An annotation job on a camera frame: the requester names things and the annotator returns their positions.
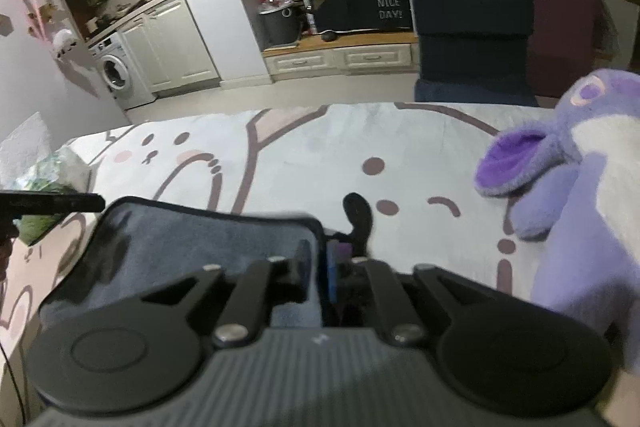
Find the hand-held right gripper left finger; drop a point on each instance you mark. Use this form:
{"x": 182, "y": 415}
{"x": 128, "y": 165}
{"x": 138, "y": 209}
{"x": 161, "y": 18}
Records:
{"x": 304, "y": 267}

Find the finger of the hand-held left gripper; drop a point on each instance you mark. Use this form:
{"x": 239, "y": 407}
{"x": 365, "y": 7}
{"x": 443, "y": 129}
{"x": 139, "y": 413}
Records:
{"x": 55, "y": 202}

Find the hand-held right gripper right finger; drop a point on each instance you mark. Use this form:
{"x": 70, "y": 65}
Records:
{"x": 331, "y": 268}

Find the grey blue towel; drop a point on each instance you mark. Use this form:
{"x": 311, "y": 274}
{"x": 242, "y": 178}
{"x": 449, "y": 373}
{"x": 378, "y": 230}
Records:
{"x": 200, "y": 237}

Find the green plastic packet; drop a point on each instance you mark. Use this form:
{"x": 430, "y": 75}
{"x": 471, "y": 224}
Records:
{"x": 50, "y": 177}

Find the dark cloth tab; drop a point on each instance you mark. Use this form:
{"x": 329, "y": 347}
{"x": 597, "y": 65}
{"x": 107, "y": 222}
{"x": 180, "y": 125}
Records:
{"x": 359, "y": 217}

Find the printed bed sheet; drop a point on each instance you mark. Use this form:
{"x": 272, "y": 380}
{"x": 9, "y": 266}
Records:
{"x": 300, "y": 157}

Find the white washing machine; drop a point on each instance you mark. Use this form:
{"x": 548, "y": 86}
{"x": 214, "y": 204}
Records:
{"x": 120, "y": 69}

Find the white kitchen cabinet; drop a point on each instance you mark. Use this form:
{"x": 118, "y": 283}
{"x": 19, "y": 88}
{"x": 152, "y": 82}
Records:
{"x": 170, "y": 42}

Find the white drawer cabinet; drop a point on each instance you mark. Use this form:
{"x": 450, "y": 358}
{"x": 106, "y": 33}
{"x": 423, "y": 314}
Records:
{"x": 345, "y": 59}

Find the grey round bin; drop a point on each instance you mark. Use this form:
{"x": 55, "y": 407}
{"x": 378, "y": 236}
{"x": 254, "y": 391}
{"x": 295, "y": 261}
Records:
{"x": 281, "y": 27}

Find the purple plush toy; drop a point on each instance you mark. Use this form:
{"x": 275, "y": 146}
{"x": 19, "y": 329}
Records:
{"x": 590, "y": 207}

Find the dark blue chair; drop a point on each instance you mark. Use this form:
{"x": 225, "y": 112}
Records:
{"x": 472, "y": 7}

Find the maroon cabinet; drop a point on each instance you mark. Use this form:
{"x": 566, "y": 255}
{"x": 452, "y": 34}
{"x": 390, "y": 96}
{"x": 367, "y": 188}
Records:
{"x": 565, "y": 32}

